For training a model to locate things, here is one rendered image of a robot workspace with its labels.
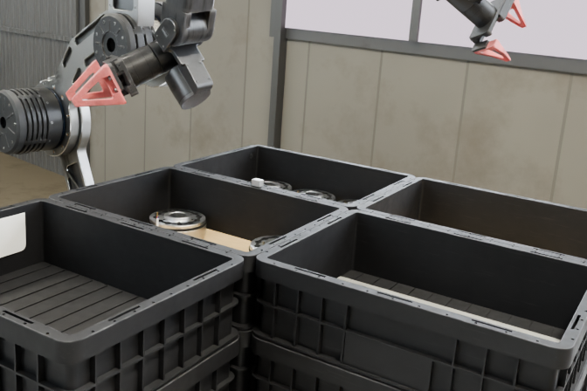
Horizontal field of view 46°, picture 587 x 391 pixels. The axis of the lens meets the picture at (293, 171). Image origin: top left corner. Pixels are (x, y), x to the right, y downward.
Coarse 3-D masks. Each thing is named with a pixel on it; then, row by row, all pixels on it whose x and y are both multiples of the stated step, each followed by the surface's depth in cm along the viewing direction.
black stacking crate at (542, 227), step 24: (408, 192) 133; (432, 192) 138; (456, 192) 136; (408, 216) 136; (432, 216) 139; (456, 216) 137; (480, 216) 134; (504, 216) 132; (528, 216) 129; (552, 216) 127; (576, 216) 125; (528, 240) 130; (552, 240) 128; (576, 240) 126
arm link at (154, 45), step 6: (150, 42) 117; (156, 42) 116; (150, 48) 117; (156, 48) 115; (156, 54) 115; (162, 54) 115; (168, 54) 116; (162, 60) 116; (168, 60) 116; (174, 60) 117; (162, 66) 116; (168, 66) 117; (174, 66) 118; (162, 72) 118
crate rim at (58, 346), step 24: (96, 216) 102; (168, 240) 96; (240, 264) 89; (192, 288) 81; (216, 288) 85; (0, 312) 71; (120, 312) 73; (144, 312) 74; (168, 312) 78; (0, 336) 71; (24, 336) 69; (48, 336) 67; (72, 336) 67; (96, 336) 68; (120, 336) 71; (72, 360) 67
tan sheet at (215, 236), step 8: (208, 232) 129; (216, 232) 129; (208, 240) 125; (216, 240) 125; (224, 240) 125; (232, 240) 126; (240, 240) 126; (248, 240) 126; (240, 248) 122; (248, 248) 122
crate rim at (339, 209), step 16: (128, 176) 125; (144, 176) 128; (208, 176) 129; (64, 192) 113; (80, 192) 115; (272, 192) 122; (336, 208) 116; (144, 224) 100; (192, 240) 95; (256, 256) 92
